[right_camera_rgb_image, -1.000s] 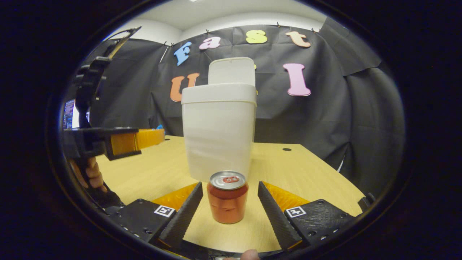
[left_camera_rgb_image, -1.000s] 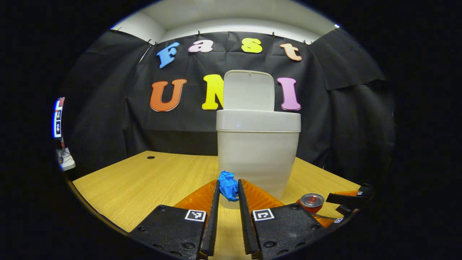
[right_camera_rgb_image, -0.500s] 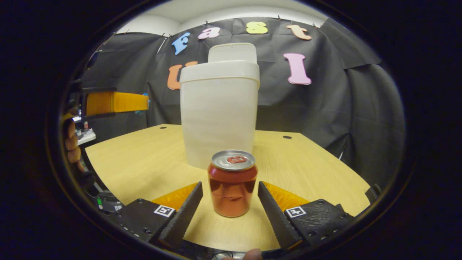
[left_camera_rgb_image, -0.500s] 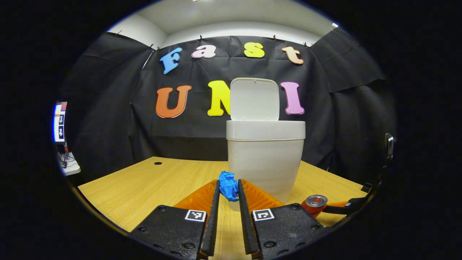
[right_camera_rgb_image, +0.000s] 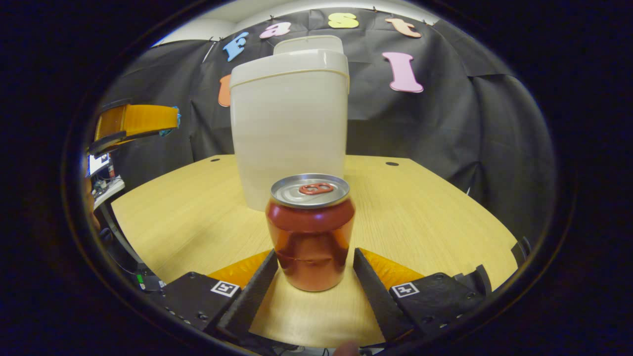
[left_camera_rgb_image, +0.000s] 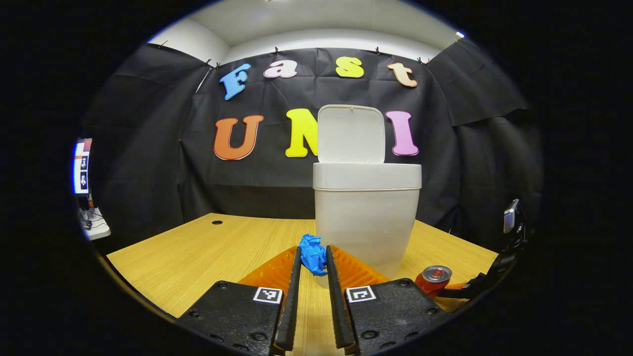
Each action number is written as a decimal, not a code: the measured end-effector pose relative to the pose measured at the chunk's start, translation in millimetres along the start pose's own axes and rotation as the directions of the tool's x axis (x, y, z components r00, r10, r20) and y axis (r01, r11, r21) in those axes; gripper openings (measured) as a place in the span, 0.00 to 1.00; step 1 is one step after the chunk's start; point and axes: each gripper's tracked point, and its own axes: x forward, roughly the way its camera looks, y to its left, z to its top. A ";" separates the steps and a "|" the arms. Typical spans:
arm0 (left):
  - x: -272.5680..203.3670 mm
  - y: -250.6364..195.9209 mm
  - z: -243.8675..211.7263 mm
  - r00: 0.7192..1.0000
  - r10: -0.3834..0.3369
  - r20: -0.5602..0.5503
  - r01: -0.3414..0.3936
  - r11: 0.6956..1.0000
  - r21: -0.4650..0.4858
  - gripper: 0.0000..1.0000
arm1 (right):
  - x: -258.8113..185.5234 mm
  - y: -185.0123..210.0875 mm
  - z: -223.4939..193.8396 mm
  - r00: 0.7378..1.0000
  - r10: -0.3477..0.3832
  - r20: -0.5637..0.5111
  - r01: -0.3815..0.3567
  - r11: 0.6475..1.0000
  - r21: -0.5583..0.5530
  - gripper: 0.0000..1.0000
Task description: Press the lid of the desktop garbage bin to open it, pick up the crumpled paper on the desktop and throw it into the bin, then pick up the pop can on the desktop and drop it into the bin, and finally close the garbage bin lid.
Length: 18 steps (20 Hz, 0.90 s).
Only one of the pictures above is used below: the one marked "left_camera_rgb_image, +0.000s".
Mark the blue paper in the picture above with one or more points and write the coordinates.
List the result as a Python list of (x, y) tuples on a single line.
[(311, 254)]

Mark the white side table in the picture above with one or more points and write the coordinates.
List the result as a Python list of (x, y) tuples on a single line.
[(96, 226)]

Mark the white desktop garbage bin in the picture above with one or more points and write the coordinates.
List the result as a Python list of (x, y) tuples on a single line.
[(366, 207)]

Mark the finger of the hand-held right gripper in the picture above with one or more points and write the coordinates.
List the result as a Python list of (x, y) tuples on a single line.
[(470, 291)]

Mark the wooden desktop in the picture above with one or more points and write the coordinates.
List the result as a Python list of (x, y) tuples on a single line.
[(207, 257)]

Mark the black backdrop cloth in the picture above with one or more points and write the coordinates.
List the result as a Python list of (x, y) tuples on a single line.
[(148, 138)]

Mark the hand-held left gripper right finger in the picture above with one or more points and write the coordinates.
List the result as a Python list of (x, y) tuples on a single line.
[(339, 306)]

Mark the red pop can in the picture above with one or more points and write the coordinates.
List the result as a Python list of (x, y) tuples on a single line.
[(432, 283)]

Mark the computer monitor screen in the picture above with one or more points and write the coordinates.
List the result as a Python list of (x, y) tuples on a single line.
[(82, 168)]

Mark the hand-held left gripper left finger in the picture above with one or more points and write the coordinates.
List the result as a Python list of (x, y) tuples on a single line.
[(292, 306)]

